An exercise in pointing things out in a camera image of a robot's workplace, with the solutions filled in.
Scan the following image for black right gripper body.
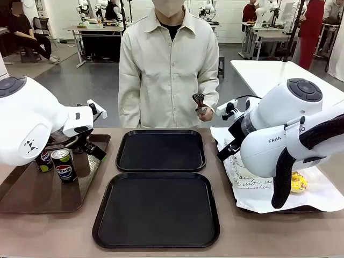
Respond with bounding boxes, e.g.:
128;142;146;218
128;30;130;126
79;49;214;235
227;118;244;147

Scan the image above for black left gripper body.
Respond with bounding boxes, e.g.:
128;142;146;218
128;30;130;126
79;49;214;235
48;128;95;155

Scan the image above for black Pepsi can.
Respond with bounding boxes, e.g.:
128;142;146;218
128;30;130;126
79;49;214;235
34;150;54;173
51;148;78;185

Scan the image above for metal serving tongs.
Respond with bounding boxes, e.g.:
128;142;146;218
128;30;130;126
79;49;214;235
191;93;208;116

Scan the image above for person's left forearm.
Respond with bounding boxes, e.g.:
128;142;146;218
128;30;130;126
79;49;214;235
200;77;220;113

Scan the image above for person's right forearm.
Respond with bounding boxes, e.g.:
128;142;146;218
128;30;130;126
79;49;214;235
118;80;142;128

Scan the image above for person's left hand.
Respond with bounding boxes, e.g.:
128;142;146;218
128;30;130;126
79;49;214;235
197;106;216;122

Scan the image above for brown plastic tray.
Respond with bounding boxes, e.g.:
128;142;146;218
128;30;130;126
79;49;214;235
0;133;112;215

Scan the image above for white side table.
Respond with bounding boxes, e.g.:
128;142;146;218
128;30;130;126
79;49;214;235
230;59;344;127

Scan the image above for yellow sprinkled donut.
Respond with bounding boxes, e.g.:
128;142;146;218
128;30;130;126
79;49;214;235
291;171;309;195

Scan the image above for person in cream shirt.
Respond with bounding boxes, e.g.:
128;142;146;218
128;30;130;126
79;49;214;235
118;0;220;129

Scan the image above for white paper sheet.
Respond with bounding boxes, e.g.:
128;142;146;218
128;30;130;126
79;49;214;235
210;125;344;214

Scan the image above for white background work table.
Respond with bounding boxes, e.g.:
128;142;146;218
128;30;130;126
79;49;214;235
241;22;299;60

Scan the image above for grey background work table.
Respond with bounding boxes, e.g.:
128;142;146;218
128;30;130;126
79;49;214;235
63;25;125;68

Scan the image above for black stand pole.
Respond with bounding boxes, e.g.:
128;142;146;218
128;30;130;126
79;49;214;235
281;0;307;63

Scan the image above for person in red sweater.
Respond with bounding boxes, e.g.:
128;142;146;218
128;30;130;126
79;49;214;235
242;0;258;24

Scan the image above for black office chair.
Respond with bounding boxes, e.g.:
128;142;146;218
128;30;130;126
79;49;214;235
32;17;59;52

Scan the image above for person in black clothes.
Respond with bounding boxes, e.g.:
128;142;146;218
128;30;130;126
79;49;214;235
7;2;60;65

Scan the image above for person in red dress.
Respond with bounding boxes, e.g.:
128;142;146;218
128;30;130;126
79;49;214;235
297;0;326;71

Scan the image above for beige face mask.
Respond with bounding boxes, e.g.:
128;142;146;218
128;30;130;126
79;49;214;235
151;0;186;19

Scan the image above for person in grey top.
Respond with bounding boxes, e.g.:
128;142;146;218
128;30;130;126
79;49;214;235
322;0;344;25

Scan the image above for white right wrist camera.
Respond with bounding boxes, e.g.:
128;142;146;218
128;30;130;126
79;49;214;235
216;98;239;121

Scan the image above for black camera cable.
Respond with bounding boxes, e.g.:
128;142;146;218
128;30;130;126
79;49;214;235
235;95;262;104

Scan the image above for black braided cable sleeve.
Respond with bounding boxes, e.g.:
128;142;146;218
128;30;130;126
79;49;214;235
271;114;344;210

